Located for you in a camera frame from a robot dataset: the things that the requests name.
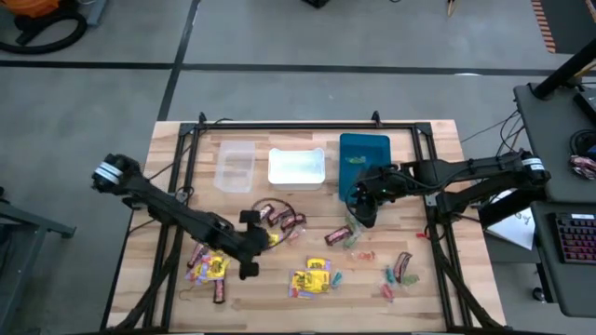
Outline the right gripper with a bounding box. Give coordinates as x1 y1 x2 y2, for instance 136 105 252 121
354 162 402 229

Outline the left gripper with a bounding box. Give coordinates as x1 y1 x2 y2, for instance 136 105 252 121
232 209 271 281

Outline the yellow sour candy pack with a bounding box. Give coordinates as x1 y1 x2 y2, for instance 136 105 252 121
305 256 332 272
204 253 232 282
288 270 316 300
302 269 332 294
184 260 210 286

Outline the teal gummy candy packet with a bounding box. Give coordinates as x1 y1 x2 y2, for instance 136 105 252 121
345 213 365 234

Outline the candy bag on desk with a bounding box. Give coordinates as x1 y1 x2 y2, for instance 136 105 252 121
568 154 596 181

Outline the blue plastic bin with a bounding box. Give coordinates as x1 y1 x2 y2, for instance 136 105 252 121
338 132 392 204

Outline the clear plastic bin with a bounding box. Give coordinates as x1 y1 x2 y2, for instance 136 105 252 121
212 140 256 194

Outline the white plastic bin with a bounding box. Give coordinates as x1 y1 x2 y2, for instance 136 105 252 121
267 147 327 191

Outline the white paper sheet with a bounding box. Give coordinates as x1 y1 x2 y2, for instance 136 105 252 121
483 188 536 251

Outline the dark grey desk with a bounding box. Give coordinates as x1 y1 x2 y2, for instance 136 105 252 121
513 83 596 204
530 200 596 318

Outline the black backlit keyboard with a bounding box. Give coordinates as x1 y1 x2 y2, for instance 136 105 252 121
553 212 596 265

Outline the grey metal side table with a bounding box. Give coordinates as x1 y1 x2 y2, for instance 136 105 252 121
0 185 78 335

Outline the black stand pole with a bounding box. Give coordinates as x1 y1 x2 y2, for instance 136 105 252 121
530 39 596 100

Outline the black mat orange striped edge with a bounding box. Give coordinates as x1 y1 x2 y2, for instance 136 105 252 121
530 0 596 55

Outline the orange vacuum cleaner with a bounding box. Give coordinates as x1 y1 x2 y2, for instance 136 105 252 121
13 0 61 19

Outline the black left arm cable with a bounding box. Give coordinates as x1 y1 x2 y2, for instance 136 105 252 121
251 197 299 255

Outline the black aluminium table frame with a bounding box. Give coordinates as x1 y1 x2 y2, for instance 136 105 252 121
106 111 508 334

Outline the black cable bundle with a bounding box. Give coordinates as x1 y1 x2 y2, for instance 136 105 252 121
460 109 532 157

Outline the coiled black cable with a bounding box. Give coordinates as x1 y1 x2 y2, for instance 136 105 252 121
570 128 596 157

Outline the black vacuum hose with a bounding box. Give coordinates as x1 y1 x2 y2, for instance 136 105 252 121
0 11 88 55

